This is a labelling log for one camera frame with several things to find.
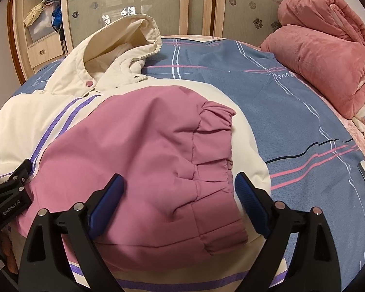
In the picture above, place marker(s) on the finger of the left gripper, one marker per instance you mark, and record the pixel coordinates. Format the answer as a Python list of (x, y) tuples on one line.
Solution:
[(20, 176)]

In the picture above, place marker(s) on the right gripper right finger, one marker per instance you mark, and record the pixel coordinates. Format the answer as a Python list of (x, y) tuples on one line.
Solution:
[(299, 253)]

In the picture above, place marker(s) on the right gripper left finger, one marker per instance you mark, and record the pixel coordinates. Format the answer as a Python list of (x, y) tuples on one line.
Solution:
[(44, 263)]

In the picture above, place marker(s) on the cream and pink hooded jacket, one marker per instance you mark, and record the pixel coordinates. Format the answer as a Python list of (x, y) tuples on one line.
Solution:
[(178, 144)]

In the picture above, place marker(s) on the person's left hand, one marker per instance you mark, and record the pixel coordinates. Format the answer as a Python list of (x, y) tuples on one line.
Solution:
[(6, 246)]

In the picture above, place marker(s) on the blue plaid bed sheet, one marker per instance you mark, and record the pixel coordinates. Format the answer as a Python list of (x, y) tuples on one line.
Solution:
[(311, 152)]

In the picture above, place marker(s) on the clear plastic storage box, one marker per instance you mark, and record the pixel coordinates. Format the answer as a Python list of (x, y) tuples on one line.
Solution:
[(41, 27)]

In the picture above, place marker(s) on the yellow cloth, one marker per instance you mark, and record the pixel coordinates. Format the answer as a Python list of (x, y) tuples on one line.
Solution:
[(34, 14)]

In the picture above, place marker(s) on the sliding door wardrobe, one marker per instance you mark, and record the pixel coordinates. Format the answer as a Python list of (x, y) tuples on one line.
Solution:
[(249, 21)]

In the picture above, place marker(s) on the rolled pink quilt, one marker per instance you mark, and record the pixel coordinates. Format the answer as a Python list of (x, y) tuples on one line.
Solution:
[(324, 42)]

